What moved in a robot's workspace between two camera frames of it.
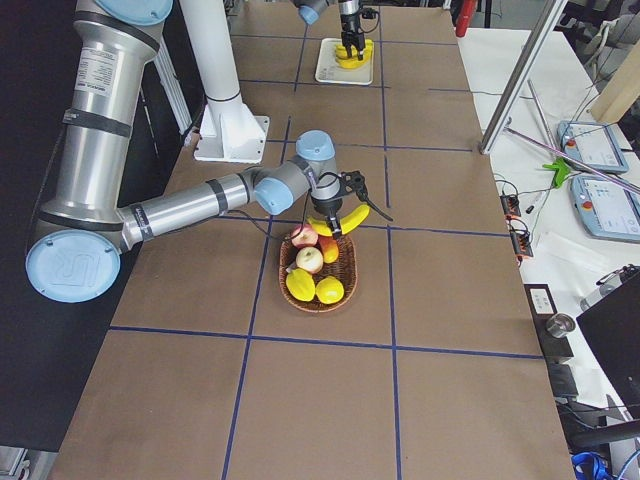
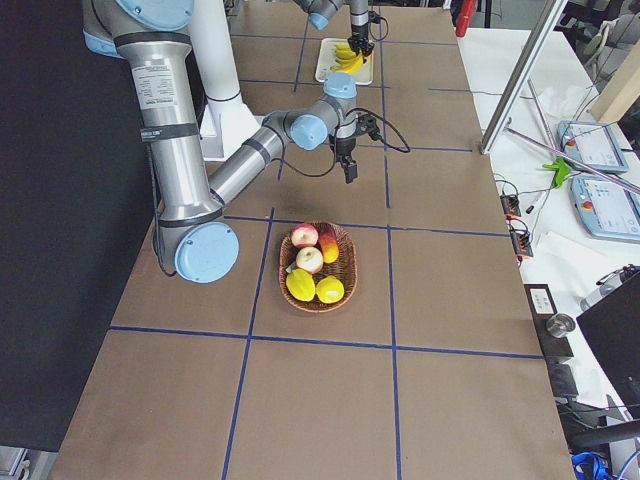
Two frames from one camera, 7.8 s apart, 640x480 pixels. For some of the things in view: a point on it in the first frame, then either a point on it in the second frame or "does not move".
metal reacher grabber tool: (555, 151) does not move
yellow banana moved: (353, 61) does not move
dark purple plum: (329, 248) does not move
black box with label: (541, 303) does not move
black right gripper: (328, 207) → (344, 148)
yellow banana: (347, 223) → (351, 67)
